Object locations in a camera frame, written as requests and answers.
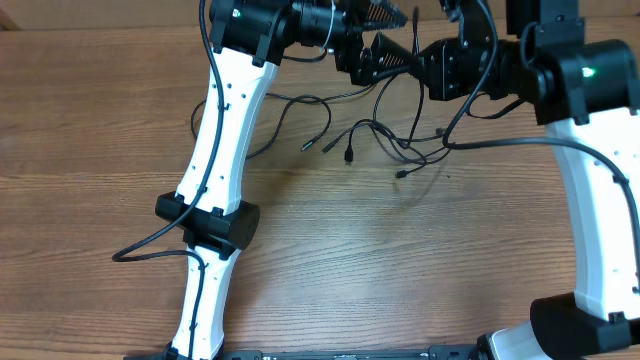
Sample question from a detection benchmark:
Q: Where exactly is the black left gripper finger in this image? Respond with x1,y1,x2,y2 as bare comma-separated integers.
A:
370,32,418,80
357,0,408,31

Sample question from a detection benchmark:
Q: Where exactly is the thin black USB cable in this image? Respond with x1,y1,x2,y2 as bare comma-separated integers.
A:
189,82,379,161

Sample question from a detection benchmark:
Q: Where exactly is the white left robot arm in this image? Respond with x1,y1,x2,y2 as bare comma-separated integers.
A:
156,1,407,359

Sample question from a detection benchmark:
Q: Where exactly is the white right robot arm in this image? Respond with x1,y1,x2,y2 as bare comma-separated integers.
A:
411,1,639,359

